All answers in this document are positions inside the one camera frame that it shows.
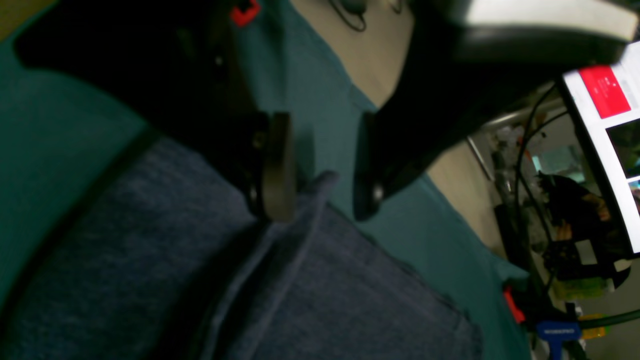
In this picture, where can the blue clamp top right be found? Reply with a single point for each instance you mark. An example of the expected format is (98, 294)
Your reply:
(556, 333)

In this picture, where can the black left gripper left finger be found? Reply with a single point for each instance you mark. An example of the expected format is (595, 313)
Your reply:
(175, 64)

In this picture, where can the blue-grey heathered T-shirt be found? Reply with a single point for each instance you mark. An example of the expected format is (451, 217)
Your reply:
(169, 264)

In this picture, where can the orange blue clamp bottom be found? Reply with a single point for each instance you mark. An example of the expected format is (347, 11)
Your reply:
(244, 12)

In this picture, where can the orange black clamp top right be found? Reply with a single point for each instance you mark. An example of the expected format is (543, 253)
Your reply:
(518, 315)

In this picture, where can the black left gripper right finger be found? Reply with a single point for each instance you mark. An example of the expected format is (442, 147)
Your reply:
(468, 62)

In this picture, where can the computer monitor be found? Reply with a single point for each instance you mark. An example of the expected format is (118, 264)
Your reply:
(604, 103)

